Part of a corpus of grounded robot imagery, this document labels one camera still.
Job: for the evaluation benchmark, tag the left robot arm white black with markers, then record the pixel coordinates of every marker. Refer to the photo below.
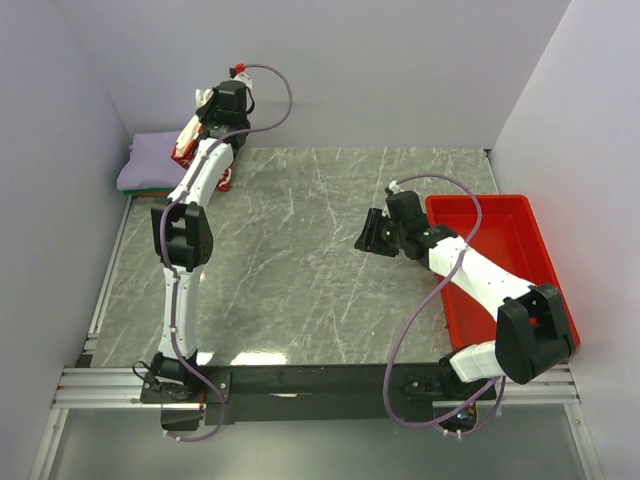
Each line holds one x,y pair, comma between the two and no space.
206,149

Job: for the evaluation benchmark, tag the folded lilac t shirt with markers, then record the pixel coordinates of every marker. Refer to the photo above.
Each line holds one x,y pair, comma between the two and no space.
150,165

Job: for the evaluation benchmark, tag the aluminium frame rail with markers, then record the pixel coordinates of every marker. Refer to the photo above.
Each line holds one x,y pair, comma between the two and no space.
119,388

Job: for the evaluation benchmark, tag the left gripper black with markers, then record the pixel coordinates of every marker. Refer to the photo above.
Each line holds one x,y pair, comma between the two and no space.
207,109

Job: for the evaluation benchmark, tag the black base bar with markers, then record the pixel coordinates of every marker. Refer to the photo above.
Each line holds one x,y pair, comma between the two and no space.
312,392

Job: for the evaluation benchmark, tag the white t shirt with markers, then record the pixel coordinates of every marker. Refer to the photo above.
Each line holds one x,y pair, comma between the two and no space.
187,142

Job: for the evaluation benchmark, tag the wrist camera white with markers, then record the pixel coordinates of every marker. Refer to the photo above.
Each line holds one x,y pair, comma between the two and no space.
238,73
393,188

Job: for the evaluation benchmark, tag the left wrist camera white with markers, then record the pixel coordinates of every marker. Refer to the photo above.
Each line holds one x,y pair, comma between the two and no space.
238,73

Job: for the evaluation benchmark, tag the folded green t shirt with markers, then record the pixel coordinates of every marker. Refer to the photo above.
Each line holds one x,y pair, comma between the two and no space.
148,192

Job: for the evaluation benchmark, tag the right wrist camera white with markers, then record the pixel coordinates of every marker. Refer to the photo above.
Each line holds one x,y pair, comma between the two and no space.
393,188

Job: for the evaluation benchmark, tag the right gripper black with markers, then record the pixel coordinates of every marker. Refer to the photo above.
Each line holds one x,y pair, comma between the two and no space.
369,240

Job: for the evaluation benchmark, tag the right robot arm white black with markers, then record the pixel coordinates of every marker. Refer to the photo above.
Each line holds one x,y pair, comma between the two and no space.
533,332

